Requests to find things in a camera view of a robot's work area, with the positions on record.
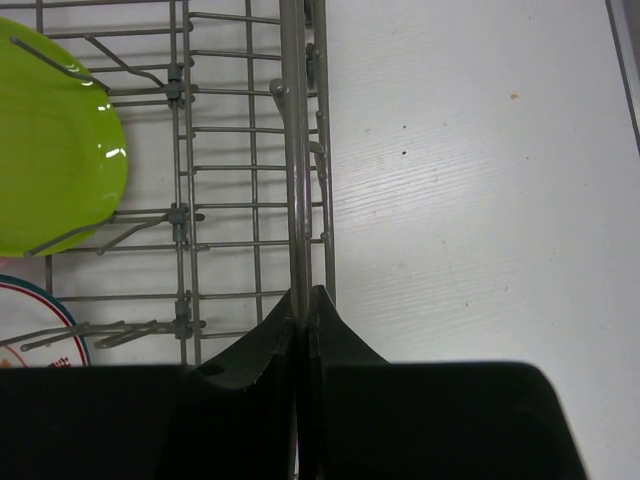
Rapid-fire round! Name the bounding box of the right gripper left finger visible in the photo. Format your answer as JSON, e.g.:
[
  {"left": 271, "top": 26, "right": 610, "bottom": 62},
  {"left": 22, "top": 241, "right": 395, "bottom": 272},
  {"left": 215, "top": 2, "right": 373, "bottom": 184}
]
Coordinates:
[{"left": 1, "top": 297, "right": 295, "bottom": 479}]

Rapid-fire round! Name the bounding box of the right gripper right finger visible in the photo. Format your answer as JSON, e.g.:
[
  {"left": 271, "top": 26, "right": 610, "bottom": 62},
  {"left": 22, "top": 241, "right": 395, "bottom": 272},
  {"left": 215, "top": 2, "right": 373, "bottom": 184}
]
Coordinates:
[{"left": 304, "top": 286, "right": 587, "bottom": 479}]

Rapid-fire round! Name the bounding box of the grey wire dish rack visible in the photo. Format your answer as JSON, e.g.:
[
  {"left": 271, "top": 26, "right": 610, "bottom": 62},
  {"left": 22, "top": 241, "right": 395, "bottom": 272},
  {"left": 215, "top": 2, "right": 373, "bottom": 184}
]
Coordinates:
[{"left": 1, "top": 1, "right": 335, "bottom": 366}]

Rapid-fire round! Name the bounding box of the white printed plate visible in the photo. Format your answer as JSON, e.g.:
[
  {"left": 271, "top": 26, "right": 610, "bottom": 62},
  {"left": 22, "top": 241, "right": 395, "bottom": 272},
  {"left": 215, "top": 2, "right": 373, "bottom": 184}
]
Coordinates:
[{"left": 1, "top": 275, "right": 90, "bottom": 368}]

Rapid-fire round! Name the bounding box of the green plastic plate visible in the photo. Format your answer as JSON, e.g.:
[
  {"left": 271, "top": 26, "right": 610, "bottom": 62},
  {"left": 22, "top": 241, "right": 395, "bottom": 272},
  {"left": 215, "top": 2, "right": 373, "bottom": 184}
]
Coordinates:
[{"left": 1, "top": 19, "right": 128, "bottom": 258}]

